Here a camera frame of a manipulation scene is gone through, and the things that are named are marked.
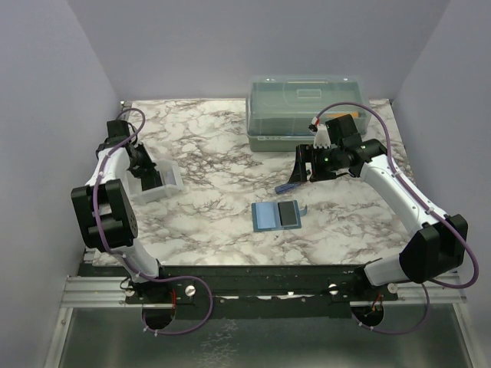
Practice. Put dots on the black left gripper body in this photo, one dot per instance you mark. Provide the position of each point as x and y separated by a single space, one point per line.
141 166

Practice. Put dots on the blue transparent handle screwdriver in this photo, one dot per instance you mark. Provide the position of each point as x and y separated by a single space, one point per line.
286 187

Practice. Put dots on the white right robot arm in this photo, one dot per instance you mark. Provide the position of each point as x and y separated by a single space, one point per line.
436 238

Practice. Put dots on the black VIP card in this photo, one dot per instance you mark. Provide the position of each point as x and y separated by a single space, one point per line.
288 213

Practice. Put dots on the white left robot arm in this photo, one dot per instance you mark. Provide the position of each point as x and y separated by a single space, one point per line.
102 207

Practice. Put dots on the blue leather card holder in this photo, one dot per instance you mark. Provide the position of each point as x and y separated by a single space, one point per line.
265 217

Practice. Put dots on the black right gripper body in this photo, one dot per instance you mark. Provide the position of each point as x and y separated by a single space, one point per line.
325 161

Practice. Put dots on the white plastic card tray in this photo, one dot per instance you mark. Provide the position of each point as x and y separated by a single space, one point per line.
150 188

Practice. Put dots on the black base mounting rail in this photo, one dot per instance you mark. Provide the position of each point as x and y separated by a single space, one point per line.
186 285

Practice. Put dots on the clear lidded storage box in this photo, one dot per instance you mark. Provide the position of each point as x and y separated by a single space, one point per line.
280 108

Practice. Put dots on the aluminium frame rail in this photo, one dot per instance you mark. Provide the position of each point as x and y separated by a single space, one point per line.
96 292

